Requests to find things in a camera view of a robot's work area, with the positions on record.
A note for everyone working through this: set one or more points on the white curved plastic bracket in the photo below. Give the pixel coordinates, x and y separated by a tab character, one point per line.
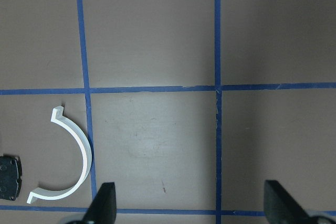
57	117

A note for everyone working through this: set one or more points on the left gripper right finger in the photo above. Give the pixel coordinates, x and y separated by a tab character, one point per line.
280	206

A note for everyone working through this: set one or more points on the black brake pad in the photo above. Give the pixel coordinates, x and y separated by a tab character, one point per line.
11	182

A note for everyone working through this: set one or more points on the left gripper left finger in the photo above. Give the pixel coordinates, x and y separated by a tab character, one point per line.
103	208

